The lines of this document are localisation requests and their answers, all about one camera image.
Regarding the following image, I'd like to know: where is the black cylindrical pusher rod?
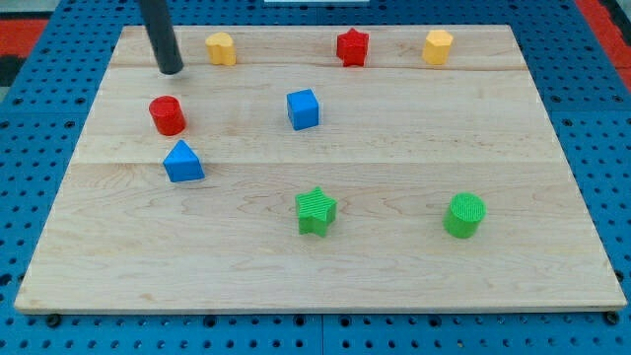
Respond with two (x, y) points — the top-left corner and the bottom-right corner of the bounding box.
(138, 0), (183, 75)

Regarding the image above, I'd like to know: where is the yellow heart block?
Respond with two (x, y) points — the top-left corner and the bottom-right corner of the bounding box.
(205, 32), (237, 66)

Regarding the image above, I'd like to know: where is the red star block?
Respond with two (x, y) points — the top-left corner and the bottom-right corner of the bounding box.
(336, 28), (370, 67)

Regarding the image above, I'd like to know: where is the green star block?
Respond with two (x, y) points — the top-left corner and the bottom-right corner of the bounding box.
(295, 186), (337, 238)

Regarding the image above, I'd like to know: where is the red cylinder block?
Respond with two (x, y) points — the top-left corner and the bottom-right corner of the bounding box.
(149, 96), (186, 136)

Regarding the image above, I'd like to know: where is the blue triangle block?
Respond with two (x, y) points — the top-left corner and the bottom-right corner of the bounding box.
(163, 140), (205, 182)

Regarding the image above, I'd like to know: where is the blue cube block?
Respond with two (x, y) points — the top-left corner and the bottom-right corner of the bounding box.
(286, 89), (319, 130)

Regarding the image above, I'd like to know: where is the wooden board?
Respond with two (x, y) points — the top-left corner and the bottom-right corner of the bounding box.
(15, 25), (627, 315)

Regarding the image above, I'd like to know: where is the yellow hexagon block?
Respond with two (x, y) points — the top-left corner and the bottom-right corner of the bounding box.
(422, 30), (454, 65)

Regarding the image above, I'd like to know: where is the green cylinder block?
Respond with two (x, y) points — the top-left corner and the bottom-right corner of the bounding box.
(443, 192), (487, 239)

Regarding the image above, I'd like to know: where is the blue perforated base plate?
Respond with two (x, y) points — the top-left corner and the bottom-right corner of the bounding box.
(1, 0), (630, 354)

